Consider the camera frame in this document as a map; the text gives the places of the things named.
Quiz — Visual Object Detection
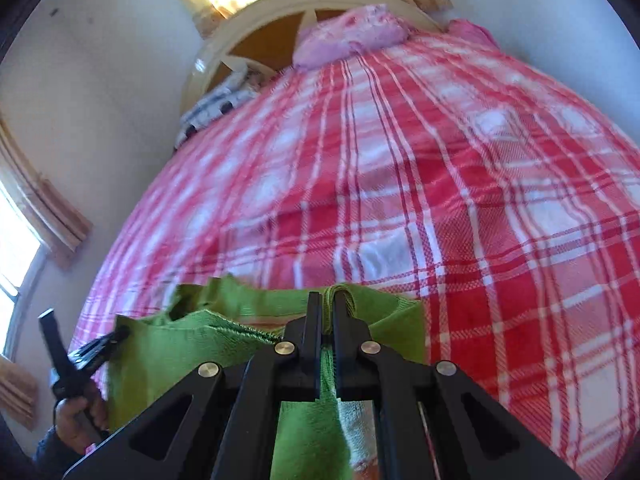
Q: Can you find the cream wooden bed headboard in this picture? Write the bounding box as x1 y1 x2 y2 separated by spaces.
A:
180 0 451 121

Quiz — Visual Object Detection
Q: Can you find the white patterned pillow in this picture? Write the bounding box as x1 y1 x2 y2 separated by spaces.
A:
175 67 273 148

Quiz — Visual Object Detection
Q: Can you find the person's left hand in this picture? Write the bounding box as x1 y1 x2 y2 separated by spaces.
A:
55 385 108 453

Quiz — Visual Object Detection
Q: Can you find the person's left forearm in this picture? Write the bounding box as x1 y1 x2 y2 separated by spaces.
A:
32 425 101 480

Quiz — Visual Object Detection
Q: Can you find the green orange striped sweater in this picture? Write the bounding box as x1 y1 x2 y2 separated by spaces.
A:
106 274 427 480

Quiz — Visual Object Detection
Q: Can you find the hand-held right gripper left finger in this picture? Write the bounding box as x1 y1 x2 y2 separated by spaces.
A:
62 292 323 480

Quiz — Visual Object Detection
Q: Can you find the pink pillow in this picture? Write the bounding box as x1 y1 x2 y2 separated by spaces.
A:
291 4 408 70

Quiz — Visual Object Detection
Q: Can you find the beige side window curtain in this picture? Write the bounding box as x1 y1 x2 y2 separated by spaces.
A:
0 120 93 271
0 355 40 431

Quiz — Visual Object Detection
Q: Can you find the red plaid bed sheet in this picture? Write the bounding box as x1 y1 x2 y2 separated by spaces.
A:
70 15 640 480

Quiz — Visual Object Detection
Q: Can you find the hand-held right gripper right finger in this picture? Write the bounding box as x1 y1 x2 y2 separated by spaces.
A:
334 292 583 480

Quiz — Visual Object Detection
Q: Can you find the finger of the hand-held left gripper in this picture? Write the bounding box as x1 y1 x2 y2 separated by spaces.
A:
72 329 131 371
39 310 71 373

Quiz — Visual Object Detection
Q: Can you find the side window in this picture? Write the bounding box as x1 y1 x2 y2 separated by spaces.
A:
0 180 48 361

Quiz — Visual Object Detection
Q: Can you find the pink cloth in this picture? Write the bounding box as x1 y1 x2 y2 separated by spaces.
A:
447 19 498 51

